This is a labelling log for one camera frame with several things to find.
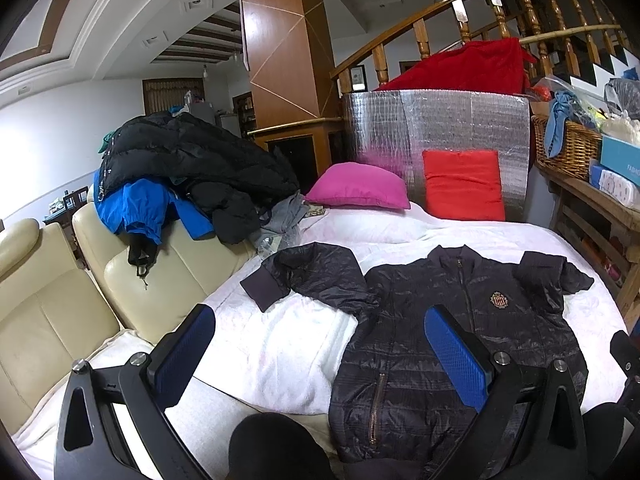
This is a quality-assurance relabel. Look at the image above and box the black quilted jacket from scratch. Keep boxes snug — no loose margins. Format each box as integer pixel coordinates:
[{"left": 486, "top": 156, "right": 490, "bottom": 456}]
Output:
[{"left": 242, "top": 243, "right": 592, "bottom": 470}]

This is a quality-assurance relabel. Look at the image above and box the wooden shelf table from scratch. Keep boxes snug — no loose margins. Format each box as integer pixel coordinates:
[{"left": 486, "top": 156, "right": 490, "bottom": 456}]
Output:
[{"left": 539, "top": 168, "right": 639, "bottom": 330}]

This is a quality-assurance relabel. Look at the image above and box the cream leather sofa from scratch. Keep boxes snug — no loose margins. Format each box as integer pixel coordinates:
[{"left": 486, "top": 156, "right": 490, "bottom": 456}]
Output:
[{"left": 1, "top": 203, "right": 255, "bottom": 434}]

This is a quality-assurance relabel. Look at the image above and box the white patterned tissue box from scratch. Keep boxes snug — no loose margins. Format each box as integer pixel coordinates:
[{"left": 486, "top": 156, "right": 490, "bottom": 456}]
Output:
[{"left": 589, "top": 159, "right": 640, "bottom": 212}]

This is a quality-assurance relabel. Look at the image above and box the teal cardboard box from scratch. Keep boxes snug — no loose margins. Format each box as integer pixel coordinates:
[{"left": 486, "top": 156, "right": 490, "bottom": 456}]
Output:
[{"left": 600, "top": 136, "right": 640, "bottom": 186}]

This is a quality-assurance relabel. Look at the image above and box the wicker basket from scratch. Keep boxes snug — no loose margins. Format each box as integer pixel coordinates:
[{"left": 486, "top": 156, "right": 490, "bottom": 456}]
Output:
[{"left": 530, "top": 115, "right": 602, "bottom": 181}]

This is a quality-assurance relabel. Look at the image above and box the red pillow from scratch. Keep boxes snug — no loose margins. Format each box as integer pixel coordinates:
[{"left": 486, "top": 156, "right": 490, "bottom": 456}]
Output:
[{"left": 422, "top": 150, "right": 506, "bottom": 221}]

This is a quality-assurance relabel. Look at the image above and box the blue jacket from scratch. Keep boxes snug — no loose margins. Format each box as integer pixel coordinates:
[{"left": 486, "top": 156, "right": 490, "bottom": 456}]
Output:
[{"left": 93, "top": 170, "right": 215, "bottom": 245}]

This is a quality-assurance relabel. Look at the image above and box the blue cloth in basket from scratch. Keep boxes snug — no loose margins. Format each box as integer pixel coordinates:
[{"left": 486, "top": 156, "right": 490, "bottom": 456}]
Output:
[{"left": 544, "top": 90, "right": 579, "bottom": 158}]

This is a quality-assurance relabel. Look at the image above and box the grey garment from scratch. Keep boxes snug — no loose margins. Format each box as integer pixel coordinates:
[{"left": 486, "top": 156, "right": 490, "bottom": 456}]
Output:
[{"left": 248, "top": 192, "right": 309, "bottom": 259}]

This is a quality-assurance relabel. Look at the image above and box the magenta pillow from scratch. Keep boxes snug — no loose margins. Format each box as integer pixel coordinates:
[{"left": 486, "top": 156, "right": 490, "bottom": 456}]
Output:
[{"left": 305, "top": 162, "right": 410, "bottom": 210}]

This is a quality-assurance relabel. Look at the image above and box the black puffer coat pile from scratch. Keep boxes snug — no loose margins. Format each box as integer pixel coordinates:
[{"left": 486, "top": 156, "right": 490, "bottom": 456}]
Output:
[{"left": 98, "top": 112, "right": 299, "bottom": 244}]

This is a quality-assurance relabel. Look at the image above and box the red garment on railing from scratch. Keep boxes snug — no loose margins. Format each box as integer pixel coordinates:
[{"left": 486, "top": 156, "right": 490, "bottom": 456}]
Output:
[{"left": 378, "top": 38, "right": 537, "bottom": 96}]

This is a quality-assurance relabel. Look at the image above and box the silver foil insulation mat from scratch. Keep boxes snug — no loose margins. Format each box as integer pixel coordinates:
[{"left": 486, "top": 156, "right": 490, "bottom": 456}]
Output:
[{"left": 343, "top": 90, "right": 529, "bottom": 221}]

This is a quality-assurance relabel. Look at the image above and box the wooden stair railing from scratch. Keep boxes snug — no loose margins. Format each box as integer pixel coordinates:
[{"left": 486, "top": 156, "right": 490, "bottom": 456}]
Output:
[{"left": 331, "top": 0, "right": 639, "bottom": 92}]

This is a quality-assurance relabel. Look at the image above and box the wooden pillar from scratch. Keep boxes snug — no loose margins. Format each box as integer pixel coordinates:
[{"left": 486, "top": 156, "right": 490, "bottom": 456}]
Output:
[{"left": 240, "top": 0, "right": 342, "bottom": 174}]

